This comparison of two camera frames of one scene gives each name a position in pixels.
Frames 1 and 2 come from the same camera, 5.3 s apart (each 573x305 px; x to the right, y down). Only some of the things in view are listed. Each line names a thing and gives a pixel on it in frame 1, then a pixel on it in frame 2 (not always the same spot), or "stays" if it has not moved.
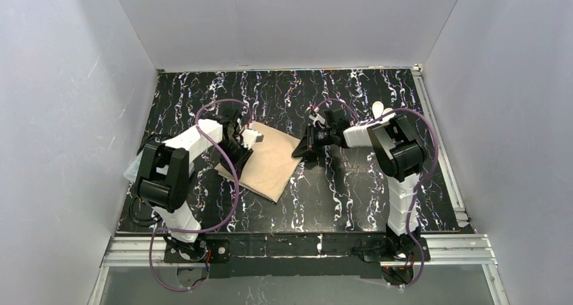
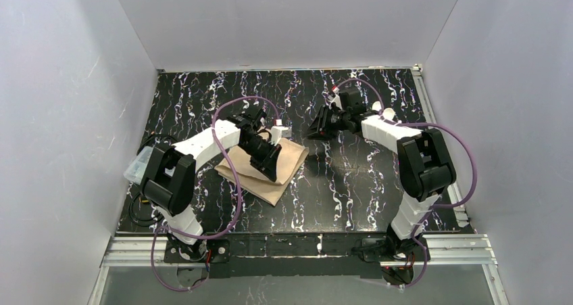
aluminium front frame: x=461 y=249 stays
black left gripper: x=237 y=143 -> x=267 y=153
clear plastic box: x=132 y=171 stays
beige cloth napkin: x=275 y=159 stays
